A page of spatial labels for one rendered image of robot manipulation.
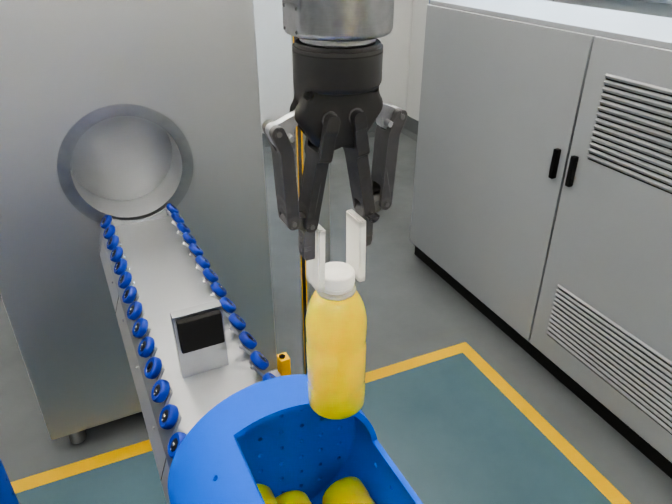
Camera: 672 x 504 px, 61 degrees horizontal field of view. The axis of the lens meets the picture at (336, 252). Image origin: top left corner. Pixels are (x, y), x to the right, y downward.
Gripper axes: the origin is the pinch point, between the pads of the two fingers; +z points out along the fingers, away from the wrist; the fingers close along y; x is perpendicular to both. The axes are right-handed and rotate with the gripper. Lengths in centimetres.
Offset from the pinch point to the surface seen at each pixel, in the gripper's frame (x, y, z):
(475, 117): -159, -152, 49
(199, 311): -50, 5, 39
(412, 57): -419, -290, 80
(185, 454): -7.3, 16.9, 28.5
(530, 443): -60, -116, 147
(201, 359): -50, 6, 51
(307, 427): -8.8, -0.2, 33.4
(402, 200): -277, -195, 150
